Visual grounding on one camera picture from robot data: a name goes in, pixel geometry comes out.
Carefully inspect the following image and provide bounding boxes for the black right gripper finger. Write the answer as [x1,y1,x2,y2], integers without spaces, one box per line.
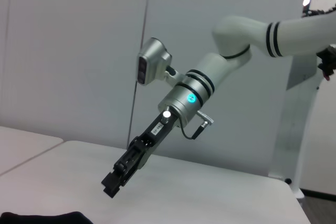
[101,149,144,199]
[121,152,153,190]

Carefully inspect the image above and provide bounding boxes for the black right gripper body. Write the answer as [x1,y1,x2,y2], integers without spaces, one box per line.
[128,105,182,156]

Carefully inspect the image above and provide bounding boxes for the black T-shirt with FREE print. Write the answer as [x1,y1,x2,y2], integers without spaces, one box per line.
[0,211,94,224]

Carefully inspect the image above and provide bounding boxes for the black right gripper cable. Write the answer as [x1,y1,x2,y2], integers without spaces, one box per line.
[181,110,215,141]

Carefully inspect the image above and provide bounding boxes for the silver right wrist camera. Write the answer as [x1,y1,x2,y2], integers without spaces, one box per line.
[136,37,184,88]

